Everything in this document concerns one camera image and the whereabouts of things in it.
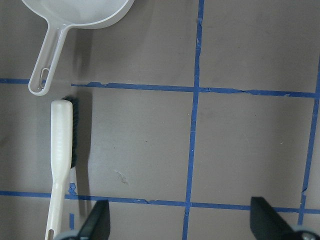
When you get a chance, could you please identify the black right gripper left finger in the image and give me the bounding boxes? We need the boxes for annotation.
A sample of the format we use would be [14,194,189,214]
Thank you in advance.
[76,200,111,240]

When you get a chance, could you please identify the white brush black bristles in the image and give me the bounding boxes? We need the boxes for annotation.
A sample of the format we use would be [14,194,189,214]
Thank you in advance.
[45,95,77,240]

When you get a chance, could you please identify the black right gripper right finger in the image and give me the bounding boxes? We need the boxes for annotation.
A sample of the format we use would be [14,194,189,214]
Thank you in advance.
[250,197,300,240]

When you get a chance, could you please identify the beige plastic dustpan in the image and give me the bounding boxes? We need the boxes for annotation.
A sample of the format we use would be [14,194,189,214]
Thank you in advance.
[23,0,134,96]

